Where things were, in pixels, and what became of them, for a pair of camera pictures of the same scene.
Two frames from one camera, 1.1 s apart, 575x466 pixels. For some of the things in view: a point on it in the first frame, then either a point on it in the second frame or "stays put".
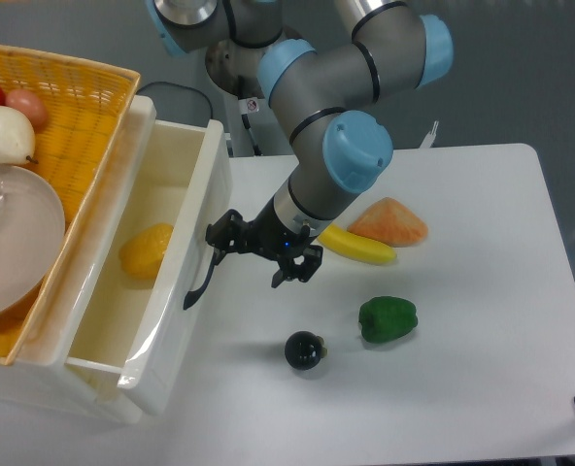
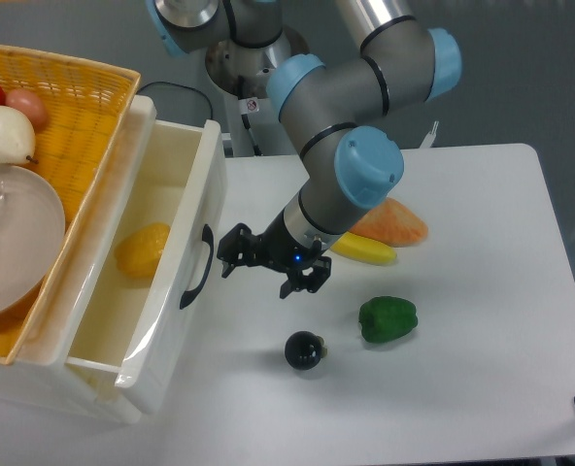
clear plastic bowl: [20, 224] stays put
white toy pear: [4, 136] stays put
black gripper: [265, 233] to [276, 245]
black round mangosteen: [304, 350] stays put
